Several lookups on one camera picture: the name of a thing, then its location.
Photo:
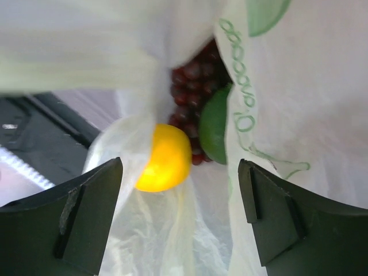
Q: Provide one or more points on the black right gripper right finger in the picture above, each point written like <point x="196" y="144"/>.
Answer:
<point x="298" y="232"/>

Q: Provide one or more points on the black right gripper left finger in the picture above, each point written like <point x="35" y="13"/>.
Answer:
<point x="63" y="230"/>

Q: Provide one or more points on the green avocado print plastic bag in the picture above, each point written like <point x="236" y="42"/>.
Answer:
<point x="297" y="108"/>

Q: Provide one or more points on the yellow apple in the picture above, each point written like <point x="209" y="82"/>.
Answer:
<point x="170" y="160"/>

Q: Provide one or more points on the green avocado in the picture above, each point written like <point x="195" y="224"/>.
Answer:
<point x="212" y="126"/>

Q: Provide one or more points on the red grape bunch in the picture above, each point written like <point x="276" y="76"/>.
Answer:
<point x="192" y="86"/>

